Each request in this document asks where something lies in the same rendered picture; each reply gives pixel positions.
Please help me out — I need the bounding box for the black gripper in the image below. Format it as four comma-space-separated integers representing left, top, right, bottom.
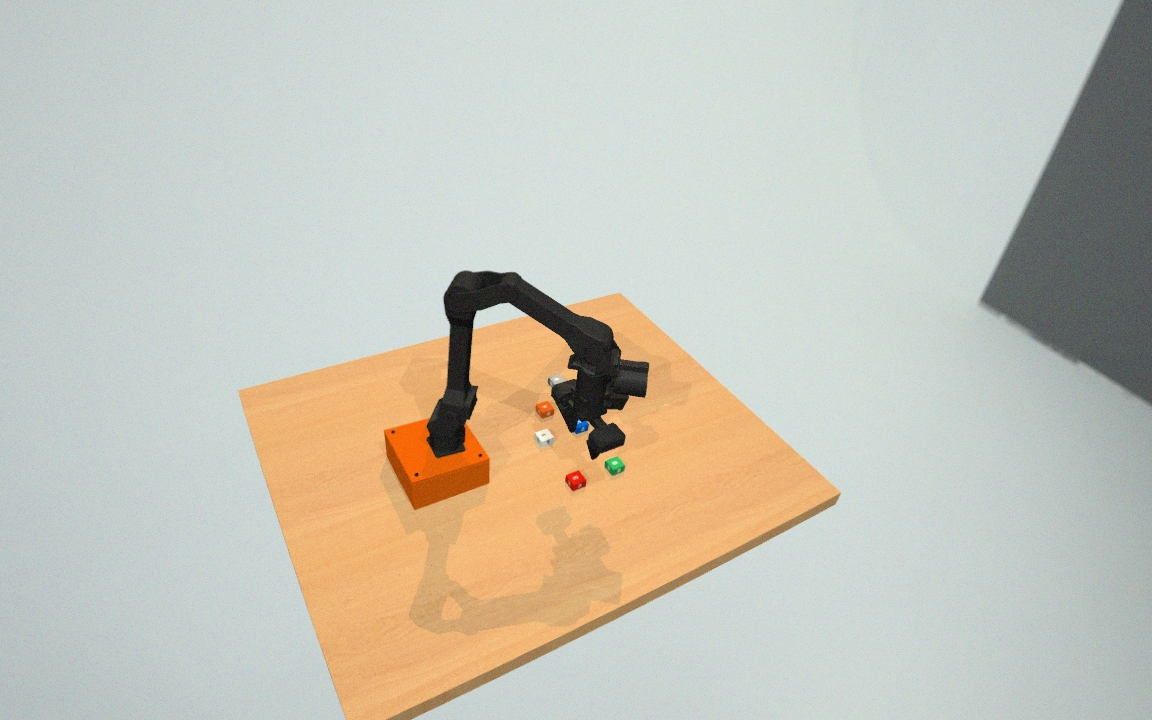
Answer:
551, 379, 626, 460

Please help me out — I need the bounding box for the green block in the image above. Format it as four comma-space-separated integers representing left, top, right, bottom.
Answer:
605, 456, 626, 476

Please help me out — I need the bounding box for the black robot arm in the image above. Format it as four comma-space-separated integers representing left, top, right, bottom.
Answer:
426, 270, 649, 458

